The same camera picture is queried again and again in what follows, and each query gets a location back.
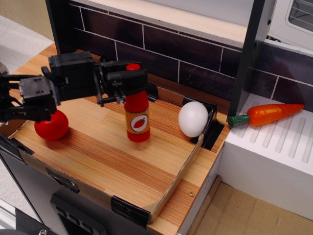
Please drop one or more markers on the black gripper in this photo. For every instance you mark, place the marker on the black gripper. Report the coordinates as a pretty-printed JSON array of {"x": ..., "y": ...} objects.
[{"x": 76, "y": 75}]

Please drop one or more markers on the red hot sauce bottle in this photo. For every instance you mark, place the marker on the red hot sauce bottle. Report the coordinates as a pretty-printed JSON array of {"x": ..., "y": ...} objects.
[{"x": 137, "y": 116}]

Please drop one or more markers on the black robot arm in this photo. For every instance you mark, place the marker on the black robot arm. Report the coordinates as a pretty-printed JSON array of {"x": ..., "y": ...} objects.
[{"x": 30, "y": 97}]

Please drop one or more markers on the cardboard fence with black tape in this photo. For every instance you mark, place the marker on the cardboard fence with black tape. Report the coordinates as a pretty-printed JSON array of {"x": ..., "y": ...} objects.
[{"x": 150, "y": 186}]

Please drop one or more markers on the red toy apple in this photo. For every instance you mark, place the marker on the red toy apple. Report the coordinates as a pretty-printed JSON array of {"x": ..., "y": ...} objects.
[{"x": 54, "y": 129}]

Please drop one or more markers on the white toy egg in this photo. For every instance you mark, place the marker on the white toy egg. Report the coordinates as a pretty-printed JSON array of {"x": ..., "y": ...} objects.
[{"x": 193, "y": 118}]

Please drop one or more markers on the light wooden shelf board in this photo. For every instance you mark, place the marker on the light wooden shelf board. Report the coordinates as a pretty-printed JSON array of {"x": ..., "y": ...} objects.
[{"x": 197, "y": 25}]

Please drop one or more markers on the orange toy carrot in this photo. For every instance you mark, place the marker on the orange toy carrot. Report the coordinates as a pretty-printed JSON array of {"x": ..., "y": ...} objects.
[{"x": 265, "y": 114}]

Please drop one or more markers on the black oven control panel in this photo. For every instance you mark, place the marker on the black oven control panel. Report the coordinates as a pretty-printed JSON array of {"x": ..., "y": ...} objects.
[{"x": 75, "y": 221}]

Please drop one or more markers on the black left shelf post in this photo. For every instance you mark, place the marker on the black left shelf post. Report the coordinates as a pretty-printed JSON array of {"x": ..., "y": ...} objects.
[{"x": 61, "y": 16}]

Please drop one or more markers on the black shelf post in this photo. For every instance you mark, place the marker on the black shelf post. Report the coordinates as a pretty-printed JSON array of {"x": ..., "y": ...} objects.
[
  {"x": 257, "y": 30},
  {"x": 61, "y": 16}
]

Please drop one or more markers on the black right shelf post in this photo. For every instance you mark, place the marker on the black right shelf post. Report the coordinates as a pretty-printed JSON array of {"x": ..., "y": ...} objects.
[{"x": 257, "y": 30}]

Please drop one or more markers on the white appliance with wire rack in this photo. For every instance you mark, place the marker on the white appliance with wire rack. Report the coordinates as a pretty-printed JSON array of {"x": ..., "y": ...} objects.
[{"x": 292, "y": 23}]

